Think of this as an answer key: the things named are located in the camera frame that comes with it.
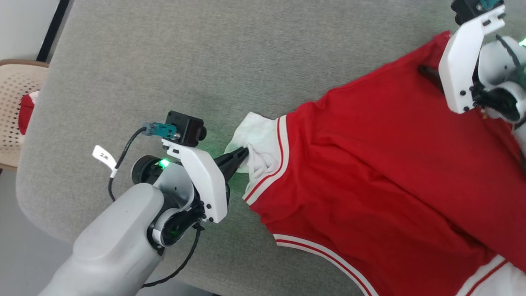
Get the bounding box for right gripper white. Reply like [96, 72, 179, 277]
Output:
[418, 4, 506, 115]

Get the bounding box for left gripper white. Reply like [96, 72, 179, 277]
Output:
[161, 139, 249, 224]

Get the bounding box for red white-trimmed garment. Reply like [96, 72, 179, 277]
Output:
[224, 31, 526, 296]

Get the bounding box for grey fabric sofa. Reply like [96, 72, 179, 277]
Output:
[16, 0, 526, 296]

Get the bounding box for red cloth in basket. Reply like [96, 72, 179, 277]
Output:
[18, 91, 40, 136]

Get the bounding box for beige perforated laundry basket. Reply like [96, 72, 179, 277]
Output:
[0, 59, 50, 171]

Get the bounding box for teal cable connector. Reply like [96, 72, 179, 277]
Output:
[142, 122, 178, 141]

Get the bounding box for thin right arm cable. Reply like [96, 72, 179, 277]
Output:
[494, 34, 524, 79]

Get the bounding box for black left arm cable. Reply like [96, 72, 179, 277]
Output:
[108, 127, 203, 288]

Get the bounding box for white cable label tag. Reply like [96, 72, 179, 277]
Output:
[92, 145, 118, 178]

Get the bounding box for black wall strip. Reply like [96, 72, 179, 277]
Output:
[36, 0, 71, 63]

